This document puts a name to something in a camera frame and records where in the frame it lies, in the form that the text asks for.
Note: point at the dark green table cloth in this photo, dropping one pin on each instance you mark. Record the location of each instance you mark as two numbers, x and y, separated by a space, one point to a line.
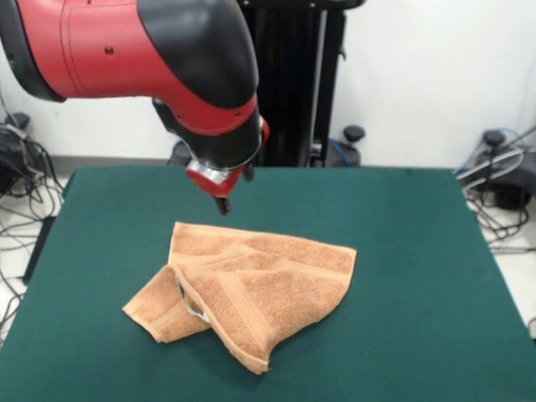
125 209

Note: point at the gray floor leg black knob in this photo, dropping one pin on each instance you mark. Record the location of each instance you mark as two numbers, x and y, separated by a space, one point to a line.
502 184
10 167

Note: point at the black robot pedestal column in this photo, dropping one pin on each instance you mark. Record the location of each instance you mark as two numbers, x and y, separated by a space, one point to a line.
293 84

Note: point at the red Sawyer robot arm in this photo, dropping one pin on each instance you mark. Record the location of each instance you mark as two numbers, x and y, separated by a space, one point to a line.
125 50

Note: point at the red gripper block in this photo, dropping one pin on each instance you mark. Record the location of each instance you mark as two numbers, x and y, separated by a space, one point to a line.
213 184

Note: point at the tan terry towel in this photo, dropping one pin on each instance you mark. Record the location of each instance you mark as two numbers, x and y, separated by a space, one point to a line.
272 289

